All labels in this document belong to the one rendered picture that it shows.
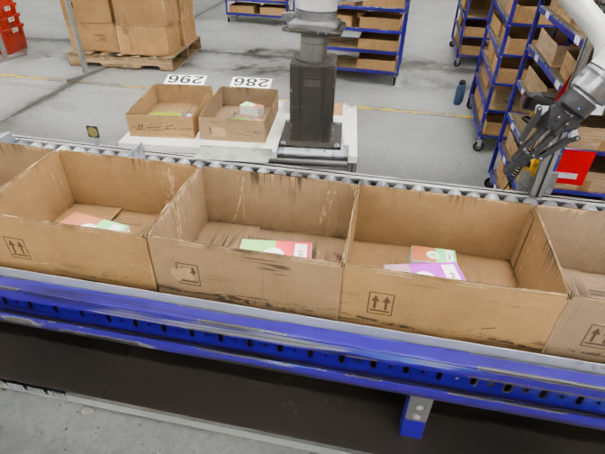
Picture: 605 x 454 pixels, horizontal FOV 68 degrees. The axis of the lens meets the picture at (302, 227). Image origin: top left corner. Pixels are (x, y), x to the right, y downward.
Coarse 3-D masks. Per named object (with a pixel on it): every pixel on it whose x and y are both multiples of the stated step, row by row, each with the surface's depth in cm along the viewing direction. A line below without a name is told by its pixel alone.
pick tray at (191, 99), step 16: (144, 96) 204; (160, 96) 220; (176, 96) 219; (192, 96) 219; (208, 96) 209; (128, 112) 188; (144, 112) 205; (176, 112) 211; (192, 112) 212; (144, 128) 189; (160, 128) 188; (176, 128) 188; (192, 128) 188
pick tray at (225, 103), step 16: (224, 96) 218; (240, 96) 217; (256, 96) 216; (272, 96) 215; (208, 112) 198; (224, 112) 213; (272, 112) 199; (208, 128) 187; (224, 128) 186; (240, 128) 185; (256, 128) 185
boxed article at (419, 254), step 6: (414, 246) 105; (420, 246) 105; (414, 252) 103; (420, 252) 103; (426, 252) 103; (432, 252) 103; (438, 252) 103; (444, 252) 104; (450, 252) 104; (414, 258) 102; (420, 258) 102; (426, 258) 102; (432, 258) 102; (438, 258) 102; (444, 258) 102; (450, 258) 102
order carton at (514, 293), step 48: (384, 192) 104; (432, 192) 102; (384, 240) 112; (432, 240) 109; (480, 240) 107; (528, 240) 99; (384, 288) 83; (432, 288) 81; (480, 288) 79; (528, 288) 95; (432, 336) 88; (480, 336) 86; (528, 336) 83
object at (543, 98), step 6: (522, 96) 147; (528, 96) 143; (534, 96) 143; (540, 96) 143; (546, 96) 142; (552, 96) 143; (522, 102) 146; (528, 102) 144; (534, 102) 143; (540, 102) 143; (546, 102) 143; (552, 102) 142; (528, 108) 145; (534, 108) 144; (540, 120) 148
